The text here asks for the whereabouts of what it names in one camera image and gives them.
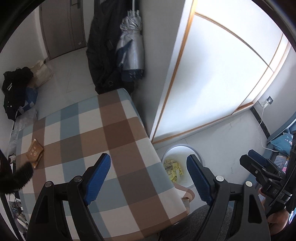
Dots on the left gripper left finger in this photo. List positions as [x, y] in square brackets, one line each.
[94, 177]

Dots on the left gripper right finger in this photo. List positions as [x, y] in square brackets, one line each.
[202, 178]

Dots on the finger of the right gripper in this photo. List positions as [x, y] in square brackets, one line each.
[265, 163]
[262, 176]

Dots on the yellow snack wrapper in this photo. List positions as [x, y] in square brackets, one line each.
[171, 165]

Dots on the white round trash bin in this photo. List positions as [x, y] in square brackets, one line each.
[180, 153]

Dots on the person's right hand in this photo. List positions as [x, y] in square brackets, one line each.
[278, 221]

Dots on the blue patterned pillow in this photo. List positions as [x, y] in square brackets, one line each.
[283, 143]

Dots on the checkered tablecloth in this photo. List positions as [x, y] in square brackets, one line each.
[137, 198]

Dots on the brown foil packet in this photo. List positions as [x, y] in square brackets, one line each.
[34, 153]

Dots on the grey plastic mailing bag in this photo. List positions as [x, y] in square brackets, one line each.
[24, 120]

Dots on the blue white cardboard box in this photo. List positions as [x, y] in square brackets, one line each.
[30, 100]

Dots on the beige paper bag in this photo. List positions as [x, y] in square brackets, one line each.
[42, 73]

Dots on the black clothes pile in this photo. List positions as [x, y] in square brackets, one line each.
[14, 89]

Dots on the silver folded umbrella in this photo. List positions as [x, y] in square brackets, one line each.
[130, 47]

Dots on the black hanging jacket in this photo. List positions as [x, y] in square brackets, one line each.
[101, 47]

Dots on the grey door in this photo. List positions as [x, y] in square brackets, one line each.
[62, 26]

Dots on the wall power socket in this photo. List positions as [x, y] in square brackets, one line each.
[269, 100]

